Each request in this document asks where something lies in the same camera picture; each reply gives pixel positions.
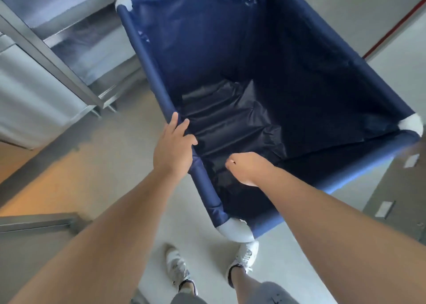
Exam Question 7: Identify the person's right hand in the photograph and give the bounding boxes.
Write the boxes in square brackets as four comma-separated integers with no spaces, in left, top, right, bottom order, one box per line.
[225,152,277,188]

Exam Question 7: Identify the person's left hand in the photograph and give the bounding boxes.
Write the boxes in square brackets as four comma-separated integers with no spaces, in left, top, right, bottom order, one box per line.
[153,112,199,182]

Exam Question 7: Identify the blue fabric laundry cart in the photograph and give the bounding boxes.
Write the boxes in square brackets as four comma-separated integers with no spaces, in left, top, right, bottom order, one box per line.
[115,0,424,243]

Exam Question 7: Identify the person's right forearm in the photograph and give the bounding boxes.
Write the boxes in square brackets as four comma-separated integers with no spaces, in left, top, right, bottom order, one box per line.
[256,166,426,304]

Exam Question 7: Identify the person's left forearm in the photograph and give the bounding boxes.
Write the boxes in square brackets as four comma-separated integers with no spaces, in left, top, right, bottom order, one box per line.
[9,167,187,304]

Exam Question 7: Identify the person's white right shoe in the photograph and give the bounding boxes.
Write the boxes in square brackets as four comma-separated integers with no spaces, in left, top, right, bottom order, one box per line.
[226,241,260,288]

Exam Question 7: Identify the person's white shoe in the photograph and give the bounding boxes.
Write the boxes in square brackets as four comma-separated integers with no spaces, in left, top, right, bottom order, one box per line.
[164,243,199,296]
[226,241,260,288]

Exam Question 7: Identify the person's white left shoe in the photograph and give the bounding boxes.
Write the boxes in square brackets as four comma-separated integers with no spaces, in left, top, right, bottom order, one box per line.
[164,243,199,296]

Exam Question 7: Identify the person's right leg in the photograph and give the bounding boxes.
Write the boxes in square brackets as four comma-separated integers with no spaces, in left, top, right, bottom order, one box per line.
[231,266,267,294]

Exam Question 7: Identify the person's leg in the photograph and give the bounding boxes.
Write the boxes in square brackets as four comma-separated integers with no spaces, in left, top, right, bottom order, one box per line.
[231,266,267,294]
[178,280,197,295]

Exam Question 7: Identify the person's left leg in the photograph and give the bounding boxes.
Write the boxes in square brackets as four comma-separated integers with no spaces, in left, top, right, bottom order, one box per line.
[178,280,197,295]

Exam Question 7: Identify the person's grey shorts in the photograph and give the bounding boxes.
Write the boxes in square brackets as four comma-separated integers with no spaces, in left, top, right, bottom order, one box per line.
[171,281,302,304]

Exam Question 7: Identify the stainless steel shelf table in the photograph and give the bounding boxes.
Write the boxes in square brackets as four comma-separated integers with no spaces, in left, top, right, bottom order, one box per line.
[0,0,148,152]

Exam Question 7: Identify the grey metal cabinet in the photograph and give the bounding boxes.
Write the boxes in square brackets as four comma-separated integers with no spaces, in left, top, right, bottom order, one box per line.
[362,143,426,238]

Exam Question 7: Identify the low stainless steel table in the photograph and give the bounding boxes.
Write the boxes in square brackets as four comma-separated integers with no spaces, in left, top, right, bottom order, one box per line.
[0,213,93,304]

